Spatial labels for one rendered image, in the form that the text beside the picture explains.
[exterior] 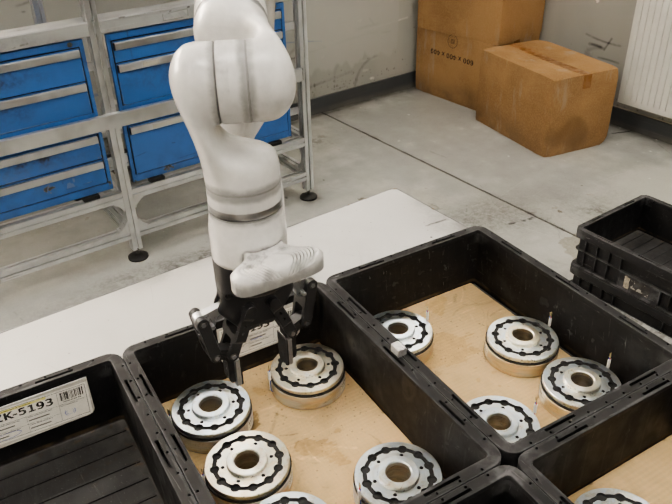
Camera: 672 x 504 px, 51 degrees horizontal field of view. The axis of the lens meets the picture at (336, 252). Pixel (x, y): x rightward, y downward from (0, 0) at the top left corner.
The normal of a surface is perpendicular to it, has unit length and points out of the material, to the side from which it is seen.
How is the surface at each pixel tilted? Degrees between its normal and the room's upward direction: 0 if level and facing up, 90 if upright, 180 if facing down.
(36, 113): 90
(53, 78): 90
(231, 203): 90
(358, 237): 0
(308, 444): 0
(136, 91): 90
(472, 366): 0
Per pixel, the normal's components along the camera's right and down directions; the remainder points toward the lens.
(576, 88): 0.41, 0.45
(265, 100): 0.13, 0.62
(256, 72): 0.08, 0.05
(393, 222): -0.02, -0.85
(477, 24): -0.74, 0.39
